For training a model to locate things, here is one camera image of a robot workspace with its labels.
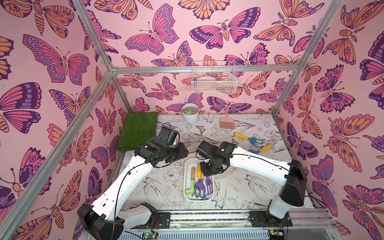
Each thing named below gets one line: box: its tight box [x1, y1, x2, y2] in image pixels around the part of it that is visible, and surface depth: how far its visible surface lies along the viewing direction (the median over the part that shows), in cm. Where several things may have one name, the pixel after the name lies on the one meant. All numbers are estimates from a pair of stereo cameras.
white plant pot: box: [182, 103, 200, 124], surface depth 115 cm
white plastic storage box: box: [183, 158, 215, 202], surface depth 83 cm
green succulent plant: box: [184, 108, 195, 115], surface depth 108 cm
